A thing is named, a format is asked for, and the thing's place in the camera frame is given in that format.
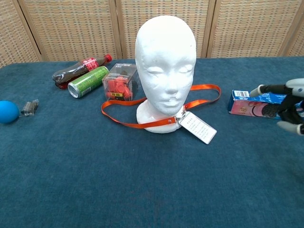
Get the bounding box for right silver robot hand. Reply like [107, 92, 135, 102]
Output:
[249, 78, 304, 136]

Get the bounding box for white badge card holder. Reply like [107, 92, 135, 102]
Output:
[177, 111, 218, 145]

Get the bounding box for orange lanyard strap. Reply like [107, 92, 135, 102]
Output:
[101, 84, 221, 130]

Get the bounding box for blue cookie box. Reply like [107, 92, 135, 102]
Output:
[228, 89, 304, 119]

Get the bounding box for white foam mannequin head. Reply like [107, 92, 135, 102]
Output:
[134, 15, 197, 134]

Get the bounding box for clear box red parts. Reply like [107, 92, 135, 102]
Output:
[102, 62, 140, 105]

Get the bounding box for green drink can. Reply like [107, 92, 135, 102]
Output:
[67, 66, 110, 99]

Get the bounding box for cola bottle red label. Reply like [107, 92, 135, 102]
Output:
[51, 54, 113, 90]

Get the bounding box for woven wooden folding screen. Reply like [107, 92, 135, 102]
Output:
[0, 0, 304, 69]

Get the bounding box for blue table cloth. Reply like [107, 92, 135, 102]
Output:
[0, 56, 304, 228]

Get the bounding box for small grey clip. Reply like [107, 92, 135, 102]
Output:
[19, 99, 40, 117]

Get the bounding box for blue ball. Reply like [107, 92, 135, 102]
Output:
[0, 100, 20, 124]

